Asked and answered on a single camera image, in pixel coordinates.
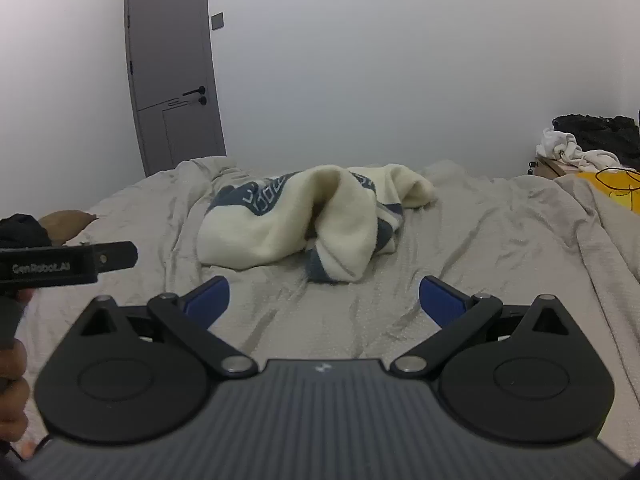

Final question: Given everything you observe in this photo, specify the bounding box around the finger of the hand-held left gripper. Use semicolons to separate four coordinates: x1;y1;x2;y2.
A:
94;241;139;276

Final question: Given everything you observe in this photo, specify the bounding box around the person's left hand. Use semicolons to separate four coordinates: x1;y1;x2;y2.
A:
0;339;32;443

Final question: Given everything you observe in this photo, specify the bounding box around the dark cloth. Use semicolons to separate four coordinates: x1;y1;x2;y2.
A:
0;213;52;250

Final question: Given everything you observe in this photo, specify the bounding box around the grey door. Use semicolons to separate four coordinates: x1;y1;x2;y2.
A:
124;0;227;177

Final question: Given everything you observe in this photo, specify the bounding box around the black cloth pile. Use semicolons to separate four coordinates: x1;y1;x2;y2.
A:
552;114;640;171

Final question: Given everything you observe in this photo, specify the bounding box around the cream and navy sweater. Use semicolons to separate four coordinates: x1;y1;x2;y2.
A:
197;162;437;285

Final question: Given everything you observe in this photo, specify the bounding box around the wooden nightstand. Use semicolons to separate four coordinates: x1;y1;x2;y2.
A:
533;156;576;181

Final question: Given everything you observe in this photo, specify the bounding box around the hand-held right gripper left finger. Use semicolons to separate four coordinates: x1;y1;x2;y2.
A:
75;276;259;379

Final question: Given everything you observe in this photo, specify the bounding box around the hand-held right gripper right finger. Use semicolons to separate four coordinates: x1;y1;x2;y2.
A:
390;275;576;379

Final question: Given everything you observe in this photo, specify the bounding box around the grey bed sheet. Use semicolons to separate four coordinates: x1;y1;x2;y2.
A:
22;156;640;443

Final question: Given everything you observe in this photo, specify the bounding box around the white cloth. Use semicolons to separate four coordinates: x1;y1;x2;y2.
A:
536;127;621;173

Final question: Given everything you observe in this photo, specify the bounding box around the thin black cable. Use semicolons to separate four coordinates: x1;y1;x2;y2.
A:
594;166;640;197

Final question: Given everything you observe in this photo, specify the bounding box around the brown cushion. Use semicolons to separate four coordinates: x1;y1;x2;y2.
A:
39;210;99;247

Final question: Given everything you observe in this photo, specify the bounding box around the yellow cloth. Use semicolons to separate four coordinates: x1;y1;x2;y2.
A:
575;168;640;209

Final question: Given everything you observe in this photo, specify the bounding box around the grey blanket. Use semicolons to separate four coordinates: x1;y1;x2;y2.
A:
554;172;640;283

